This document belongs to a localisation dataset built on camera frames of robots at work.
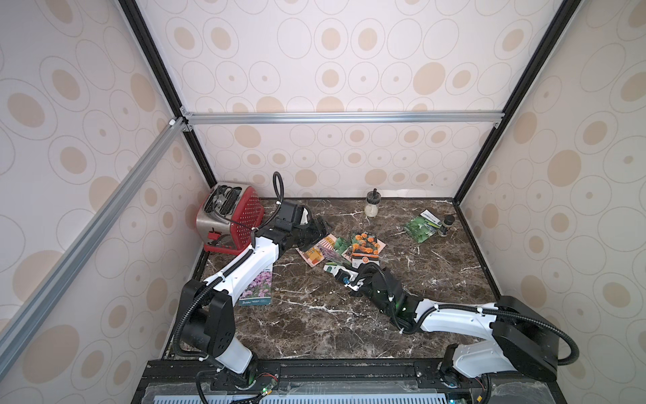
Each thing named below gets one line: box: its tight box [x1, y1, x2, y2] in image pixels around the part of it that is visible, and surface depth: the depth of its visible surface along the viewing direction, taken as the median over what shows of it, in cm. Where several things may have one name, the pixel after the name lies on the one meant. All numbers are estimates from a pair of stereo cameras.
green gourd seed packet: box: [333, 237, 355, 256], surface depth 105 cm
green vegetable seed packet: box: [403, 208, 443, 244], surface depth 112 cm
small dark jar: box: [438, 214, 456, 237], surface depth 105 cm
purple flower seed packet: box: [238, 263, 274, 307], surface depth 91 cm
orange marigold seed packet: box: [351, 233, 381, 270], surface depth 104 cm
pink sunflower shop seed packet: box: [295, 233, 337, 268], surface depth 102 cm
